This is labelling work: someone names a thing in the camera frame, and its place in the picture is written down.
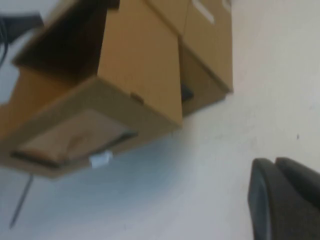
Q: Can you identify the white plastic pull tab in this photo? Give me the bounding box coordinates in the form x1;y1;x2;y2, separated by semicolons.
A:
89;149;113;169

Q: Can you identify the brown cardboard shoe box drawer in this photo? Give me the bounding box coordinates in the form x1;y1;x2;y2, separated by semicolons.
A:
0;0;183;180

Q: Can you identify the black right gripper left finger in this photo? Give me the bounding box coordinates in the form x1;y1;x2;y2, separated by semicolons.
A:
247;158;320;240

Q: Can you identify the black cable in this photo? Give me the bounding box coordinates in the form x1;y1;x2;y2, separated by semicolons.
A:
0;17;10;69

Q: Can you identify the brown cardboard shoe box sleeve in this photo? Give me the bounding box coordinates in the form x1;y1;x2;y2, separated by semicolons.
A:
144;0;235;118

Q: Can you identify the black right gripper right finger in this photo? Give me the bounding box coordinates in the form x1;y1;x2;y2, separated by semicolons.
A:
276;156;320;210

